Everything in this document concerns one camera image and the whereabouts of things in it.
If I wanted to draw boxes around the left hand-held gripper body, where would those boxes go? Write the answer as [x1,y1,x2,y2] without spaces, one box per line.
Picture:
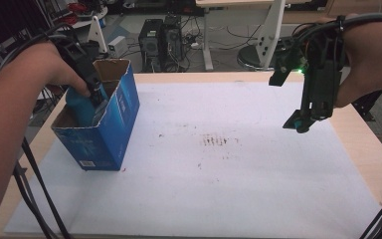
[50,34,102,92]

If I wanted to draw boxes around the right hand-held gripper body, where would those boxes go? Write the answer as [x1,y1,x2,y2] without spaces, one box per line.
[268,24,346,121]

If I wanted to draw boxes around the blue bottle with white cap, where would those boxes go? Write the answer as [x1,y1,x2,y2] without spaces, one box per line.
[65,84,109,128]

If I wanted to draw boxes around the blue cardboard box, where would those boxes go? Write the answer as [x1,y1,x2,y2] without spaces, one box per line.
[51,58,141,172]

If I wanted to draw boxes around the person's left hand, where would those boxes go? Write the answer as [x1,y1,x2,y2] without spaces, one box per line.
[15,41,93,99]

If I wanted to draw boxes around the person's right hand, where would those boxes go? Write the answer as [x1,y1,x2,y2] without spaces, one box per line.
[314,13,382,109]

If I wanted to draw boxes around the white stand leg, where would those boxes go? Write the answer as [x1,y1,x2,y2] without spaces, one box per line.
[87,15,109,56]

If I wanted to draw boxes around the round white table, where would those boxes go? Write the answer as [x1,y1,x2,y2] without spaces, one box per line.
[69,6,109,31]

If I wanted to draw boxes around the small white box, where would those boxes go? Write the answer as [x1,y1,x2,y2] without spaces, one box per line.
[106,35,129,59]

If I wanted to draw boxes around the black computer tower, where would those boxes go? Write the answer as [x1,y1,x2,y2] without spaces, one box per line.
[160,14,186,73]
[137,18,164,73]

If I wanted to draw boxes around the white foam mat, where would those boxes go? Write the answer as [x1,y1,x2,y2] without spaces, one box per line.
[4,81,382,239]

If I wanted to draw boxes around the light wooden desk white legs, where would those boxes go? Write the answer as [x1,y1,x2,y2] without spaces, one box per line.
[195,0,291,73]

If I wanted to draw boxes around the red cable coil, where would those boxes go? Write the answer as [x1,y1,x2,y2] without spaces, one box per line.
[67,2,90,15]

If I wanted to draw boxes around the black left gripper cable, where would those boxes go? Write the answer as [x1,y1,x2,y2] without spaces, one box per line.
[0,22,78,73]

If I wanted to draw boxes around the black metal frame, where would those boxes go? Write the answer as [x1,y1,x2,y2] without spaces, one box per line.
[350,89,382,122]

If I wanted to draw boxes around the grey right gripper cable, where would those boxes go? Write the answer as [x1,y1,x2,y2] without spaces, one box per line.
[290,12,382,48]

